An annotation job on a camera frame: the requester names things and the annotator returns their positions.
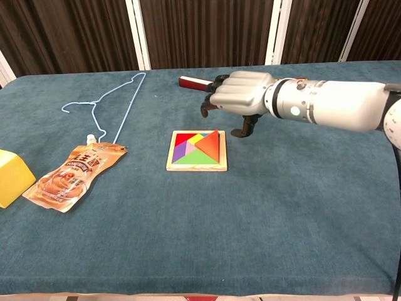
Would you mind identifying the orange triangle tangram piece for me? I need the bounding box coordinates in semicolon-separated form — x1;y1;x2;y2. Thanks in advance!
194;129;220;164

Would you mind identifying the red triangle tangram piece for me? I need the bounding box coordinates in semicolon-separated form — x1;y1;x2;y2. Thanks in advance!
175;134;197;148

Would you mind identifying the dark red folding fan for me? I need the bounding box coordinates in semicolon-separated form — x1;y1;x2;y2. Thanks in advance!
178;75;215;92

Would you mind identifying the purple parallelogram tangram piece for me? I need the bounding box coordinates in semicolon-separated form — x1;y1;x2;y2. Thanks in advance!
171;140;189;164

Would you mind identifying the dark brown pleated curtain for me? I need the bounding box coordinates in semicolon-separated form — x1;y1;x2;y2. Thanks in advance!
281;0;361;65
0;0;139;78
139;0;274;70
346;0;401;62

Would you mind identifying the yellow cube block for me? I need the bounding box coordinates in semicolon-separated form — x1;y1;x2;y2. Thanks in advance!
0;149;37;209

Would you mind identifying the teal table cloth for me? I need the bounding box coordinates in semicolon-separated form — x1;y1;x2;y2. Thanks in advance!
0;60;401;297

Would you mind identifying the wooden tangram tray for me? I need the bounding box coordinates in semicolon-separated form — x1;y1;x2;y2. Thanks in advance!
165;130;229;172

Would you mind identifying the white screen frame post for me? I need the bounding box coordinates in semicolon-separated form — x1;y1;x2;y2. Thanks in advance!
0;50;17;88
338;0;370;62
264;0;293;66
125;0;152;71

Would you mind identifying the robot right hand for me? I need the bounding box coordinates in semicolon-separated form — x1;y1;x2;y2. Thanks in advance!
200;70;277;139

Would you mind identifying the green triangle tangram piece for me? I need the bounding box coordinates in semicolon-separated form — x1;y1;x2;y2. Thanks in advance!
172;147;217;165

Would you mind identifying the light blue wire hanger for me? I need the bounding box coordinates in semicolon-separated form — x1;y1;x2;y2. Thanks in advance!
61;72;147;144

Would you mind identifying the orange sauce spout pouch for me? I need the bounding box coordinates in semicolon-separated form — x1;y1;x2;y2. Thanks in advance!
22;134;128;214

